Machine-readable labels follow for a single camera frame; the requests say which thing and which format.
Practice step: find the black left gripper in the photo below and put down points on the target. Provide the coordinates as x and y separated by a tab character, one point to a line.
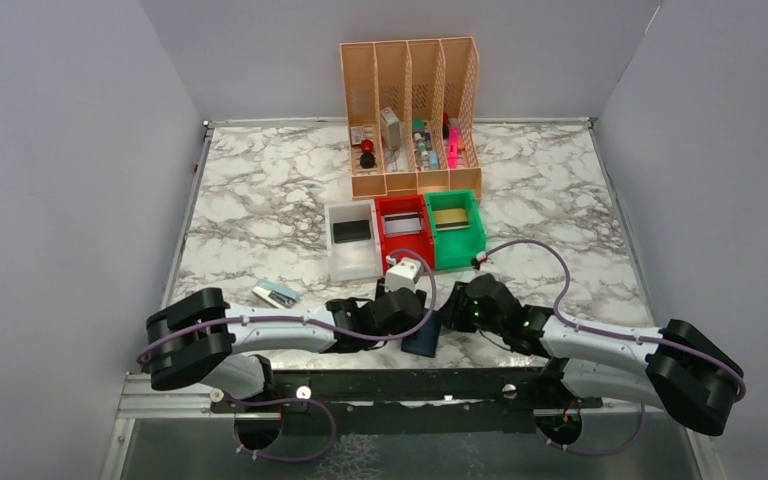
381	291

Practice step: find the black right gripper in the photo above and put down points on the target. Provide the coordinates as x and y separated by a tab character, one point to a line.
452	313

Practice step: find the navy blue card holder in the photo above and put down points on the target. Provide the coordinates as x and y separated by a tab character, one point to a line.
424	342

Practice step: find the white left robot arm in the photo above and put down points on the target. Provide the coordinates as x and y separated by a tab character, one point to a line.
195	340

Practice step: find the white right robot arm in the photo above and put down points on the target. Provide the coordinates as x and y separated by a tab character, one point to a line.
675	368

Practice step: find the silver card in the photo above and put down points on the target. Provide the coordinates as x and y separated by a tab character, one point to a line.
395	225

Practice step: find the black card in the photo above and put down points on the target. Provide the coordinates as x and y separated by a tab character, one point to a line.
351	231

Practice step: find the gold card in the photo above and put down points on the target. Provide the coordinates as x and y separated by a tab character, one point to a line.
450	219

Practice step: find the white plastic bin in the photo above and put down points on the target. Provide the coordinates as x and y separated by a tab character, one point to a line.
355	260

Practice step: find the green plastic bin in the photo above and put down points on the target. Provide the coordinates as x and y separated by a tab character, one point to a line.
455	248

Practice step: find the red plastic bin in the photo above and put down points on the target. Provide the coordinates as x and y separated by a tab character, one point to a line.
420	243

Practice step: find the light blue stapler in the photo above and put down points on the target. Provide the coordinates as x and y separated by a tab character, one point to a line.
276	295

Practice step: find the red and black stamp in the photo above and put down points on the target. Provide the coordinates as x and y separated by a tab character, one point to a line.
367	159

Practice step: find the pink highlighter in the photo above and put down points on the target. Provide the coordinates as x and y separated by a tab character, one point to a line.
453	147

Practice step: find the white box in organizer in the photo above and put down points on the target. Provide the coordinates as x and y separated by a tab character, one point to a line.
390	127

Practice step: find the peach desk file organizer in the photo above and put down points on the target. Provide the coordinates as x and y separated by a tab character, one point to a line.
431	85

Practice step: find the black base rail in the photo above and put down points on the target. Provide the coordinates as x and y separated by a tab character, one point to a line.
412	401

